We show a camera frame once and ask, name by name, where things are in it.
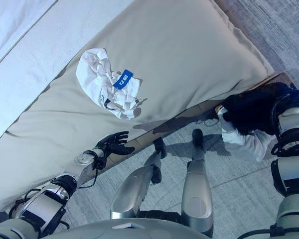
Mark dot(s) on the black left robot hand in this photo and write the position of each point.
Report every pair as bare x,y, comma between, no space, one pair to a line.
114,144

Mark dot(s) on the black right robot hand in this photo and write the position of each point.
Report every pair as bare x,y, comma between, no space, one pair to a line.
297,95

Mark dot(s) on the black garment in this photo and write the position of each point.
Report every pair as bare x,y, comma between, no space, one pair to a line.
251,112

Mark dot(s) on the plain white garment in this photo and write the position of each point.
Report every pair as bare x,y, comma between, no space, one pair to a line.
249,144

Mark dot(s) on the white printed garment blue label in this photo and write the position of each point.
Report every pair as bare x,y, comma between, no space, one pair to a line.
94,74

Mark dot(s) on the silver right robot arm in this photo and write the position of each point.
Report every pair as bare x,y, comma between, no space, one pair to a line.
291,122

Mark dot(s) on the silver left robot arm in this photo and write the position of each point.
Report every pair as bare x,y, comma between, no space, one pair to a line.
82,159

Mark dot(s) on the brown wicker basket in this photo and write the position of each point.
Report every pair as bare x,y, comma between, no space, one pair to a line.
271,81

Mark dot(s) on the bed with beige blanket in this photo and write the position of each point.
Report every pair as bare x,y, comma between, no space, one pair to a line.
177,49

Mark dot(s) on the silver left robot leg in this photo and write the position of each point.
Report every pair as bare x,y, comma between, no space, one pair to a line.
132,189

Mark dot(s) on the grey robot torso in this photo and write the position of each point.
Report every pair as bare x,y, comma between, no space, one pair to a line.
139,232

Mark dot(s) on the grey striped rug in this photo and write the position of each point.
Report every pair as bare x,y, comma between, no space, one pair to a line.
239,186

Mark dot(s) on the white duvet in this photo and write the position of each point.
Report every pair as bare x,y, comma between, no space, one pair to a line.
27,62

